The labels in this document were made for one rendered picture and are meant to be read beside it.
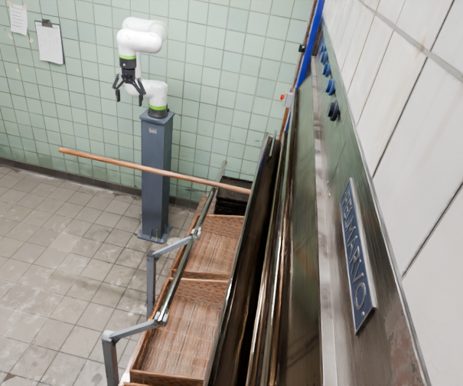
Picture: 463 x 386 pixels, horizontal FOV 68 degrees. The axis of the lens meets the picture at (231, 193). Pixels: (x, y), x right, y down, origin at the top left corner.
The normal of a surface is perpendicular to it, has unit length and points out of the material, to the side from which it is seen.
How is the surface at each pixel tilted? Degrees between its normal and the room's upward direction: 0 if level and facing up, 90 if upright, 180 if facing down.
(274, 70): 90
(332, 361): 0
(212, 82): 90
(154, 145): 90
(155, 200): 90
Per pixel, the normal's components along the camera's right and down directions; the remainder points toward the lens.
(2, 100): -0.18, 0.55
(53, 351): 0.15, -0.80
